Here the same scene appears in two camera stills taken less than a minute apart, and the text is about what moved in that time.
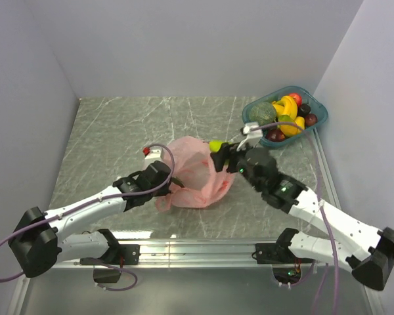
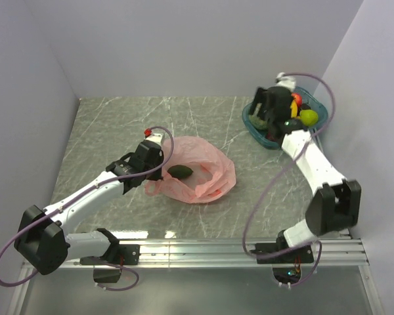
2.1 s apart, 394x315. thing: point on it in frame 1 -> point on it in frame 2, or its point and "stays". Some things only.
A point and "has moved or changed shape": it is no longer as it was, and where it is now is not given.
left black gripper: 164,191 -> 156,176
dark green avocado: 178,182 -> 180,171
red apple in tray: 297,98 stays
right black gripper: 226,151 -> 261,96
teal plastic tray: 318,107 stays
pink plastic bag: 196,182 has moved or changed shape
